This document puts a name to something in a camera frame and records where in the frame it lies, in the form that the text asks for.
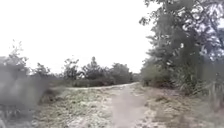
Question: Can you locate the row of trees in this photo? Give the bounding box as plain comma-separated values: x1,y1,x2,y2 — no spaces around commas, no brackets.
31,56,141,88

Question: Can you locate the pale dirt path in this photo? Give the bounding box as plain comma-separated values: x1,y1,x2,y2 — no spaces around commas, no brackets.
71,82,151,128

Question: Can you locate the dry grass verge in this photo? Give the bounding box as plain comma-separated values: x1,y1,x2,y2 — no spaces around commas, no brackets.
131,82,224,128
31,85,118,128

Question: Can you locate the large leafy tree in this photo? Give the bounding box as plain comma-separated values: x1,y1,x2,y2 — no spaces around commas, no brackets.
139,0,224,104

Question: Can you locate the grey blurred bush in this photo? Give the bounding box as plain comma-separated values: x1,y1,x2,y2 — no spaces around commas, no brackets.
0,41,51,128

